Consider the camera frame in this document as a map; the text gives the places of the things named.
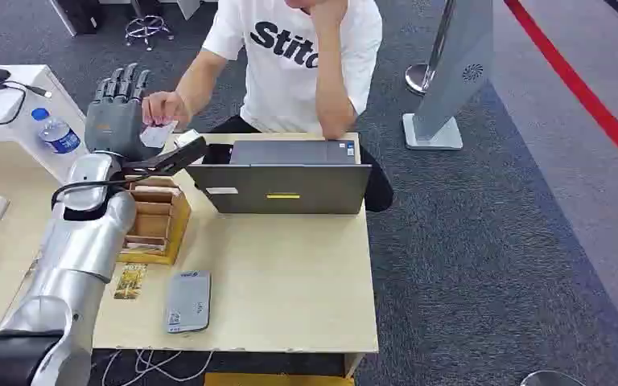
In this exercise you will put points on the black wrist mount bracket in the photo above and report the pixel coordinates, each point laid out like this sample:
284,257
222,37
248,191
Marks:
178,156

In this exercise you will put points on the white side table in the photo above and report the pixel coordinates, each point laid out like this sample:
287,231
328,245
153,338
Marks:
26,138

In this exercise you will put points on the person's right hand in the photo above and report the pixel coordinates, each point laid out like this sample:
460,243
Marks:
166,106

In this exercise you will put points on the person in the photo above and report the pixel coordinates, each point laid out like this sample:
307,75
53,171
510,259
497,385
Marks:
282,90

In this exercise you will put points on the chrome stanchion post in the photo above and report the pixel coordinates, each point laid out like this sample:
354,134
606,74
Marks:
425,72

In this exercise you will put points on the grey standing panel white base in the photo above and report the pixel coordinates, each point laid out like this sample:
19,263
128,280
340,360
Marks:
450,80

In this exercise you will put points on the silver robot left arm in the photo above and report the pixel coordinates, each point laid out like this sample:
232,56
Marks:
82,245

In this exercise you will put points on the clear water bottle blue label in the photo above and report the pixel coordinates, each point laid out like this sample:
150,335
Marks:
58,136

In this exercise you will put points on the chrome office chair base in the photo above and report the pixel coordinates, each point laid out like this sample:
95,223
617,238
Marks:
149,26

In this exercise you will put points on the white card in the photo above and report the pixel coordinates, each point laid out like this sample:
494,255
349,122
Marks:
157,135

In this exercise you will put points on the small white box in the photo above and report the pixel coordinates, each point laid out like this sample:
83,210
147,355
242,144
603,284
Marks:
187,138

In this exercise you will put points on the yellow box under desk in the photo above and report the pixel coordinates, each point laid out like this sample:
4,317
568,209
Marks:
277,380

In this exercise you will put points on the grey flat card reader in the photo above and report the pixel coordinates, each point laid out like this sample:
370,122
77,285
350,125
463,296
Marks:
188,301

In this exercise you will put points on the person's left hand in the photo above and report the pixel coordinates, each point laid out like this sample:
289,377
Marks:
325,6

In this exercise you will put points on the gold printed card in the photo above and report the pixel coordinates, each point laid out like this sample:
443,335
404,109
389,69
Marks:
130,281

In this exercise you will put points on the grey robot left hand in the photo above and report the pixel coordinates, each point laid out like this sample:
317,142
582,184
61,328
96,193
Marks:
114,125

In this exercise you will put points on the black cabinet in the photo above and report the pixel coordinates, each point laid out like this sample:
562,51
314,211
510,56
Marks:
80,15

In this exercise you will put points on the person's hand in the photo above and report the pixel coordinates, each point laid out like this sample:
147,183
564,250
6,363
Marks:
166,106
325,6

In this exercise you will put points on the chrome round stand base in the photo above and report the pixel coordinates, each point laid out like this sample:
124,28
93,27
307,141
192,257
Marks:
550,380

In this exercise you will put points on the grey laptop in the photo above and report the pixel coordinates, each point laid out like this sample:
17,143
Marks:
287,186

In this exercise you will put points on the wooden card box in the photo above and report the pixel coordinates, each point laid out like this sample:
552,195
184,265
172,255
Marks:
154,226

